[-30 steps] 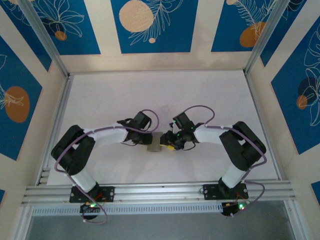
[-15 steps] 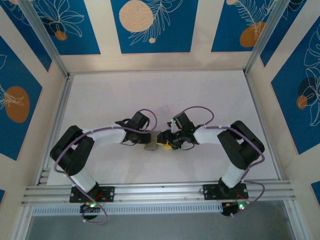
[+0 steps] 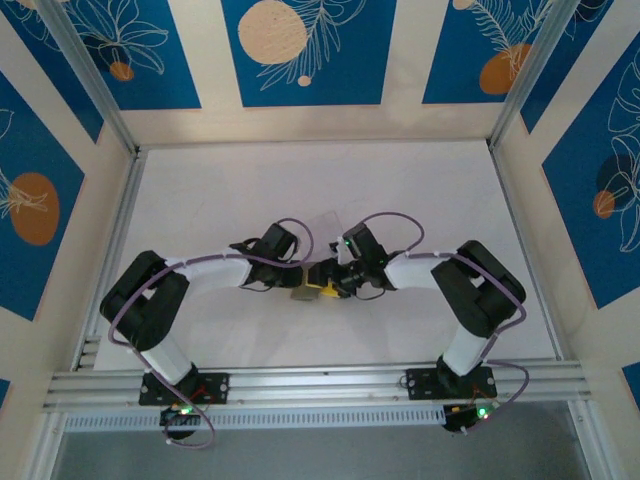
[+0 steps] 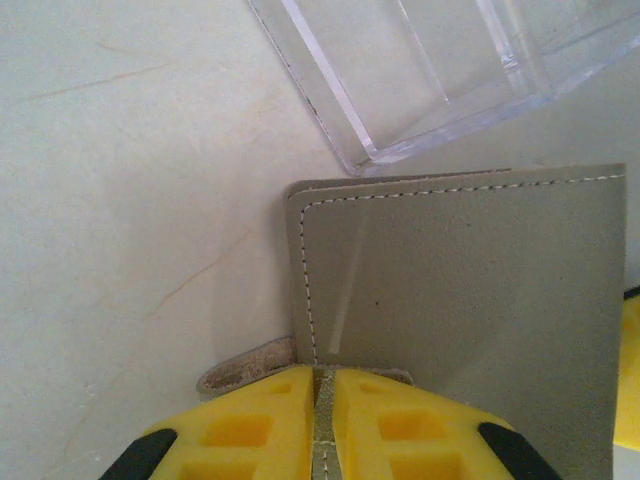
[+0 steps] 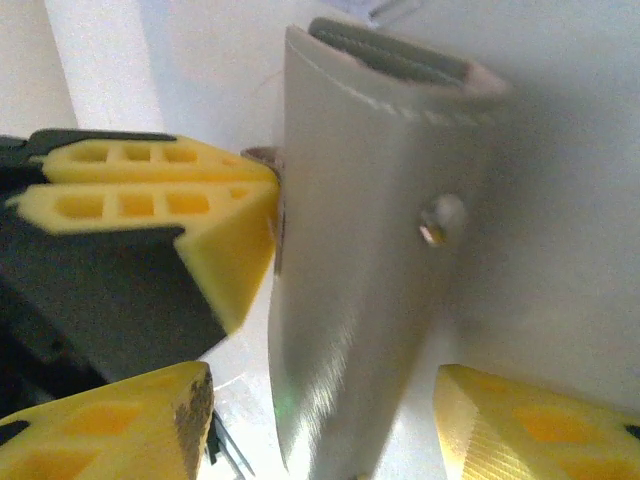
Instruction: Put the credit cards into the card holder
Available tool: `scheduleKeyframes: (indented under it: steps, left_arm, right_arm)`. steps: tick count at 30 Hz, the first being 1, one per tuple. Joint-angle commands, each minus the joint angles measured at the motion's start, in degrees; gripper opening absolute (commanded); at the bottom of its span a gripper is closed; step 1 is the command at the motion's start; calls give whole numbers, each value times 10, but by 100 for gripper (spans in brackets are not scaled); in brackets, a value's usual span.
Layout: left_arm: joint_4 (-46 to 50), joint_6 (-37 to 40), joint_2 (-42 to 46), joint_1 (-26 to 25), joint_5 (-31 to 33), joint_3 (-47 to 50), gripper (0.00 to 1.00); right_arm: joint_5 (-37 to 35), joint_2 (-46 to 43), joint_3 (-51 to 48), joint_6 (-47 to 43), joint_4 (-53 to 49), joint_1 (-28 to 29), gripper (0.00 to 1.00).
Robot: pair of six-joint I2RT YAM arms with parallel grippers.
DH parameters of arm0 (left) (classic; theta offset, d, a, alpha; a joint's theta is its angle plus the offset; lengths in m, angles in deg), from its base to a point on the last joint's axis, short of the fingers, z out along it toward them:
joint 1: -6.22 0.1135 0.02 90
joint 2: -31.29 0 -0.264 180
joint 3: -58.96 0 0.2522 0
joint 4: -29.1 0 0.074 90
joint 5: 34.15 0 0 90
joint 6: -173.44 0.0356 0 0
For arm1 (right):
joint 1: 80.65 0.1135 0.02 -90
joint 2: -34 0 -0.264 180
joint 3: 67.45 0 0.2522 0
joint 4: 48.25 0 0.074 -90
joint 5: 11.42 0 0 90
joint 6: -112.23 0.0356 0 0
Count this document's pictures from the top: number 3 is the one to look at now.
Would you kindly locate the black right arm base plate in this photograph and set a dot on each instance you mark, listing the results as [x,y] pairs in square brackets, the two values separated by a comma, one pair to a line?
[420,382]

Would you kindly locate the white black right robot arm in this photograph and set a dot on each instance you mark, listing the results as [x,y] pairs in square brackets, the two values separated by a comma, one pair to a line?
[415,272]

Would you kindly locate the aluminium front frame rail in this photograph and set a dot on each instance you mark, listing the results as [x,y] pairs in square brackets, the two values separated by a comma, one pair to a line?
[320,382]

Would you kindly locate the grey card holder wallet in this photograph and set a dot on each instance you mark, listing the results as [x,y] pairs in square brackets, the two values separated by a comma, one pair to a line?
[302,295]

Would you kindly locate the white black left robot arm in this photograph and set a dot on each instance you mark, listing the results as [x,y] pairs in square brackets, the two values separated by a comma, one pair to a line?
[215,272]

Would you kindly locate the black controller board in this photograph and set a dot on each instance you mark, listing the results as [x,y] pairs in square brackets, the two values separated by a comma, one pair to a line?
[172,417]
[460,417]

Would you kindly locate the aluminium side rail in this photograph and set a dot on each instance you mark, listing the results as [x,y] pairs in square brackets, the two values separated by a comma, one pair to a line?
[126,210]
[525,250]

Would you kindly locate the aluminium frame post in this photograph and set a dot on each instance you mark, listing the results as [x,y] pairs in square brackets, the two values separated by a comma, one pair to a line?
[85,70]
[540,60]

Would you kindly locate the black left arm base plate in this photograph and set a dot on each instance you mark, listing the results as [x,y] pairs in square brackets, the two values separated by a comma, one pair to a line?
[220,387]

